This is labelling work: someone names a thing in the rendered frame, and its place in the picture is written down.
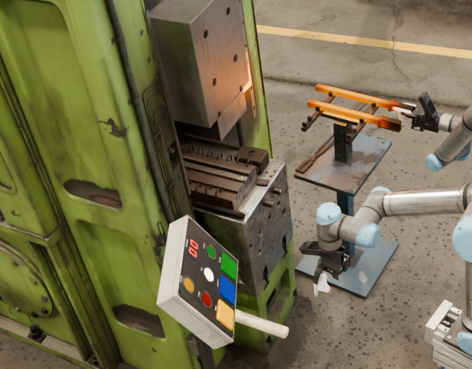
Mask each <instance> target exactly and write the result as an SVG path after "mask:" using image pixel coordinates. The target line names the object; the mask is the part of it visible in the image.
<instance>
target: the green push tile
mask: <svg viewBox="0 0 472 369"><path fill-rule="evenodd" d="M220 270H222V271H223V272H224V273H225V274H226V275H227V276H228V277H229V278H230V279H231V280H232V281H236V263H235V262H234V261H232V260H231V259H230V258H229V257H228V256H227V255H226V254H224V253H222V260H221V269H220Z"/></svg>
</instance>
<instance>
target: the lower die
mask: <svg viewBox="0 0 472 369"><path fill-rule="evenodd" d="M181 154H182V157H183V158H187V159H190V160H195V161H198V162H202V163H207V164H210V165H215V166H219V167H222V168H228V169H231V170H235V171H240V172H243V173H246V174H248V175H249V177H248V178H247V180H246V181H245V180H244V179H240V178H237V177H234V176H229V175H225V174H220V173H217V172H213V171H208V170H205V169H202V168H197V167H194V166H191V165H185V164H184V167H185V170H186V173H187V179H188V180H190V181H191V184H190V183H189V186H190V192H191V194H190V198H193V199H196V200H197V196H196V193H195V186H196V184H197V183H200V184H201V187H200V186H199V185H198V186H197V192H198V198H199V199H200V201H204V202H207V200H206V194H205V189H206V187H207V186H208V185H210V186H211V189H209V187H208V189H207V196H208V200H209V203H210V204H214V205H217V201H216V197H215V193H216V190H217V189H218V188H220V189H221V193H220V190H218V191H217V199H218V203H219V205H220V206H222V207H225V208H228V209H233V210H237V209H238V208H239V206H240V205H241V203H242V201H243V200H244V198H246V196H247V194H248V193H249V191H251V189H252V187H253V186H254V184H255V183H256V182H257V175H256V170H255V166H253V165H248V167H247V164H245V163H239V162H238V164H236V161H232V160H228V162H226V159H224V158H221V157H218V160H217V157H215V156H211V155H209V157H207V154H203V153H200V152H199V154H198V153H197V152H194V151H190V152H188V150H187V149H182V148H181Z"/></svg>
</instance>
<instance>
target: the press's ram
mask: <svg viewBox="0 0 472 369"><path fill-rule="evenodd" d="M143 3H144V6H145V10H148V12H149V18H150V21H151V27H152V31H153V34H154V39H155V43H156V46H157V52H158V56H159V59H160V64H161V68H162V74H163V77H164V80H165V86H166V89H167V93H168V99H169V102H170V105H171V111H172V114H173V120H175V121H178V122H184V123H188V124H194V125H197V126H201V127H208V128H211V126H212V125H213V124H214V123H215V122H216V121H217V119H218V118H219V116H218V115H221V114H222V113H223V112H224V110H225V109H226V108H227V107H228V106H229V105H230V104H231V102H232V101H233V100H234V99H235V97H236V96H237V95H238V93H239V92H240V89H243V88H244V87H245V85H246V84H247V83H248V81H249V80H250V78H249V73H248V67H247V57H246V51H245V46H244V36H243V31H242V24H241V15H240V9H239V0H148V1H144V2H143Z"/></svg>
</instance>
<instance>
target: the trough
mask: <svg viewBox="0 0 472 369"><path fill-rule="evenodd" d="M183 161H184V164H185V165H191V166H194V167H197V168H202V169H205V170H208V171H213V172H217V173H220V174H225V175H229V176H234V177H237V178H239V177H240V176H243V177H244V178H243V179H244V180H245V181H246V180H247V178H248V177H249V175H248V174H246V173H243V172H240V171H235V170H231V169H228V168H222V167H219V166H215V165H210V164H207V163H202V162H198V161H195V160H190V159H187V158H183Z"/></svg>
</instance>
